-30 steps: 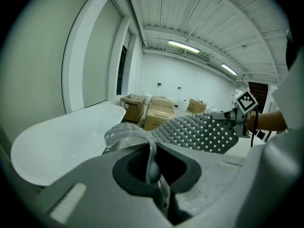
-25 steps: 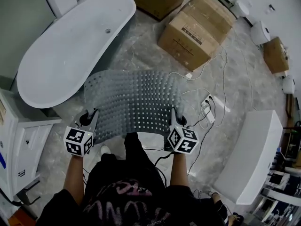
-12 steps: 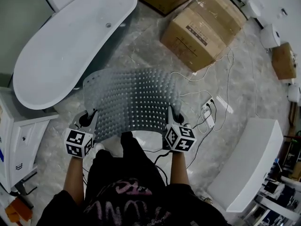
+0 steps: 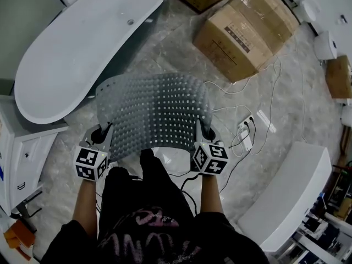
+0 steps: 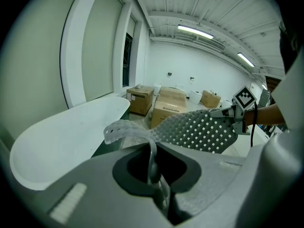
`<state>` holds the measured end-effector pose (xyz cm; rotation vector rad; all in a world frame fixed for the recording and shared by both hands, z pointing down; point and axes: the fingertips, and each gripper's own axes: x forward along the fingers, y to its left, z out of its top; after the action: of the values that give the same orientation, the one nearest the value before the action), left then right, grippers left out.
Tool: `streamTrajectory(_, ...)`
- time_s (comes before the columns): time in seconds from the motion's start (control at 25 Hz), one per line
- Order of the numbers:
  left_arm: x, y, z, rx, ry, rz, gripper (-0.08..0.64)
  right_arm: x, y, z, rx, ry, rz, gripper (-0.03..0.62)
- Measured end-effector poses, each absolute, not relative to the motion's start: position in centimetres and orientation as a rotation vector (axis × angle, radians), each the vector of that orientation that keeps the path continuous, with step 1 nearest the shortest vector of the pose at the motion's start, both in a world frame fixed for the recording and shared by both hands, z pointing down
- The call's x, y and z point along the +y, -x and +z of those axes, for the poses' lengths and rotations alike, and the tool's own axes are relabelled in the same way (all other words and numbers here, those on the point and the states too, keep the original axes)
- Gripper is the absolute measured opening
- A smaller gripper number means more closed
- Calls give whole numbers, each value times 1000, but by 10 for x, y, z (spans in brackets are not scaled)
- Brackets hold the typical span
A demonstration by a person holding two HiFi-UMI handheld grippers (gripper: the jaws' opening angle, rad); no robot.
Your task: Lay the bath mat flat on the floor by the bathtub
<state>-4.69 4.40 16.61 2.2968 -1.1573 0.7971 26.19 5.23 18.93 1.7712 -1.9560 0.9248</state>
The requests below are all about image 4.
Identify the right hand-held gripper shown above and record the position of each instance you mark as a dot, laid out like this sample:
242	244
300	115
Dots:
211	158

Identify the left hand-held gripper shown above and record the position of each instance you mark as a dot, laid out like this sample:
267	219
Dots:
89	161

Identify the grey perforated rubber bath mat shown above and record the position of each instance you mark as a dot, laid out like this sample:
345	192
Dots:
154	111

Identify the person's left forearm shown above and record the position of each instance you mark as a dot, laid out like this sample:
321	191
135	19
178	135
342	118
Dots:
86	205

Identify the person's right forearm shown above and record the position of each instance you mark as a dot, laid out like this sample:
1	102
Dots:
211	194

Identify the white power adapter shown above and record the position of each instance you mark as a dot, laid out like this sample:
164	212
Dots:
245	141

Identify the person's left leg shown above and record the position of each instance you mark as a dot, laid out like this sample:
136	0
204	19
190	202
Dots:
121	191

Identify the person's leg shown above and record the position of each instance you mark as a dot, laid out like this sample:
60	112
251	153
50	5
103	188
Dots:
156	175
121	191

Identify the person's right leg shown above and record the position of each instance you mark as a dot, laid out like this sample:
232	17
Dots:
156	175

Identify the white drawer cabinet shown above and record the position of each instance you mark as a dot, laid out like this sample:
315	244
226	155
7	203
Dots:
24	153

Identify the white oval bathtub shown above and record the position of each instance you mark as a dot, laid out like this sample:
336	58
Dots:
77	54

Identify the white rectangular fixture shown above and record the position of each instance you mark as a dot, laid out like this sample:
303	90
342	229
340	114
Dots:
288	194

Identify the large taped cardboard box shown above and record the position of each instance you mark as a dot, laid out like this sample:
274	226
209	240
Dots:
247	34

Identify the person's black printed shirt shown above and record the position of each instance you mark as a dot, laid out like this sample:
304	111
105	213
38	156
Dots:
154	238

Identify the orange tool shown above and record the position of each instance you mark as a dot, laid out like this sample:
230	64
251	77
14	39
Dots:
19	238

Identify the small cardboard box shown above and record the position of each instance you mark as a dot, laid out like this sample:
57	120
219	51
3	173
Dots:
339	77

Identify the white toilet with black panel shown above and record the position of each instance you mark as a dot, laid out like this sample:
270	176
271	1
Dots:
325	45

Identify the cluttered white shelf unit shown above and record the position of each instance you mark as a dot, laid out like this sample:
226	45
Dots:
324	230

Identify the white toilet with open seat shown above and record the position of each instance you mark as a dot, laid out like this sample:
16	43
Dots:
309	8

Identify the brown wooden frame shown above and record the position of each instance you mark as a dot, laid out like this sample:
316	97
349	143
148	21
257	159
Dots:
347	142

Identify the black wall fixture with paper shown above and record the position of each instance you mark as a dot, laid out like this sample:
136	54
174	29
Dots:
341	19

